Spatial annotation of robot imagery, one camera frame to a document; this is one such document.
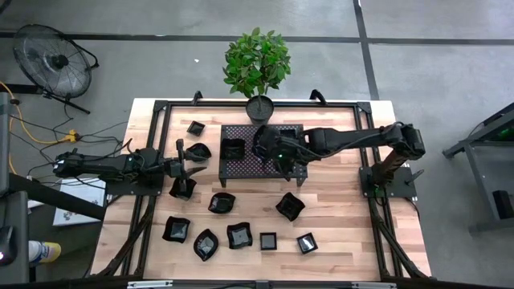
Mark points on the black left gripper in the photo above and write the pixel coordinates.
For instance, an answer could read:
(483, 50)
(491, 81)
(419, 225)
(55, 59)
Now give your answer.
(181, 168)

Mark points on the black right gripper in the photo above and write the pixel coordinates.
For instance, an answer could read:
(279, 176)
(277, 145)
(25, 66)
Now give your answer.
(277, 146)

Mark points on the wavy square black plate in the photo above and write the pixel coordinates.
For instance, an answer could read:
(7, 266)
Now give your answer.
(173, 188)
(290, 206)
(239, 235)
(176, 229)
(257, 150)

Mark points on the leaf shaped black plate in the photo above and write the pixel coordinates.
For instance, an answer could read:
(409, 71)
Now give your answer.
(201, 150)
(206, 245)

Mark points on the small square black plate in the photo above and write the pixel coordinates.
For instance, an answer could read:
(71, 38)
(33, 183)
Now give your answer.
(196, 128)
(268, 241)
(307, 243)

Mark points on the round scalloped black plate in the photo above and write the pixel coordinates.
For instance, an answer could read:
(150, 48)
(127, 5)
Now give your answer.
(221, 202)

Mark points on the deep square black plate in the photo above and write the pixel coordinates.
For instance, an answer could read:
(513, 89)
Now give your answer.
(233, 149)

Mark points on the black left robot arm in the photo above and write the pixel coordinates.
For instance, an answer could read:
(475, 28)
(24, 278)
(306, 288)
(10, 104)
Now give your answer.
(100, 164)

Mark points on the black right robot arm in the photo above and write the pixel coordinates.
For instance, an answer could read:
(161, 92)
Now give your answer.
(353, 138)

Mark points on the black perforated metal rack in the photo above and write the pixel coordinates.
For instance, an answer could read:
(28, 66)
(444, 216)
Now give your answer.
(249, 168)

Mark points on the green potted plant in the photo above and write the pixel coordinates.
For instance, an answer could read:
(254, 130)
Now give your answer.
(257, 64)

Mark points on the white printed box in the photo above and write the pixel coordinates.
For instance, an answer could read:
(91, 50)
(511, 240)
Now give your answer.
(78, 192)

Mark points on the yellow power splitter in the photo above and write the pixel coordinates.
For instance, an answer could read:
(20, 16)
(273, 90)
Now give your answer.
(72, 136)

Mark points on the black diagonal beam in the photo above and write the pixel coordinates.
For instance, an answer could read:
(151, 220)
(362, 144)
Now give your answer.
(52, 196)

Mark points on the white yellow spray can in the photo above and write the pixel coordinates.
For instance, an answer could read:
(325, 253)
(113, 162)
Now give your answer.
(44, 252)

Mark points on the black floor fan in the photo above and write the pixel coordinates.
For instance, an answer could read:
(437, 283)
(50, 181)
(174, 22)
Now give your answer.
(54, 60)

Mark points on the grey desk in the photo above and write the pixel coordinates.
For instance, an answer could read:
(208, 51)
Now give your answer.
(18, 212)

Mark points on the black computer mouse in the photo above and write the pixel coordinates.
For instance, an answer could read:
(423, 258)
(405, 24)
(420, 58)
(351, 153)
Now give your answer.
(7, 245)

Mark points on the grey metal cart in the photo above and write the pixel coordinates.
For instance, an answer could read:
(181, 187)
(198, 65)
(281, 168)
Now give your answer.
(482, 180)

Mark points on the black box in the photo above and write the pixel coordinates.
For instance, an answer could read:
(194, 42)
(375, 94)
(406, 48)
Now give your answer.
(502, 204)

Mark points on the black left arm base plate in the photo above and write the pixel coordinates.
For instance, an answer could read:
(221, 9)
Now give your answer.
(132, 189)

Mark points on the black aluminium table frame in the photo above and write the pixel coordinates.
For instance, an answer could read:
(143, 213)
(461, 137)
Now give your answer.
(364, 107)

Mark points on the silver bracket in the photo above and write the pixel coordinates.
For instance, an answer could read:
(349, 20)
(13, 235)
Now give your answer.
(373, 285)
(149, 284)

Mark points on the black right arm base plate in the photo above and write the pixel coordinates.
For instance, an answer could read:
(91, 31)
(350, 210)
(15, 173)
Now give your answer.
(401, 188)

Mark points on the black table camera mount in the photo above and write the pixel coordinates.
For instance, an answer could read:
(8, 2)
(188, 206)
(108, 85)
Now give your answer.
(262, 284)

